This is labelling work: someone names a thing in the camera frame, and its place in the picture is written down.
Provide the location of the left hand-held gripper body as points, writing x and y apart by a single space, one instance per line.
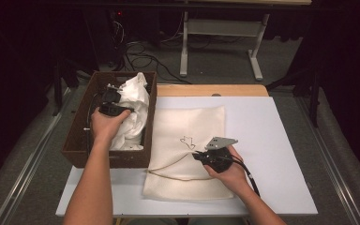
111 97

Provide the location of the brown woven basket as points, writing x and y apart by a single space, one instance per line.
78 137

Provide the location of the metal floor rail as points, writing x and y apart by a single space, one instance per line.
28 175
331 162

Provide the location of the white cloth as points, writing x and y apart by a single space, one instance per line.
134 103

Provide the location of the white metal desk frame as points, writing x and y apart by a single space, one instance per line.
218 27

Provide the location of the black metal stand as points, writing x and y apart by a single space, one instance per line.
57 87
315 93

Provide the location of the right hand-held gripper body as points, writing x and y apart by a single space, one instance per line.
217 157

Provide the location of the person's right hand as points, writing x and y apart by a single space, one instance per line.
234 178

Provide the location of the person's left hand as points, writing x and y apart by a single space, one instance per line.
106 125

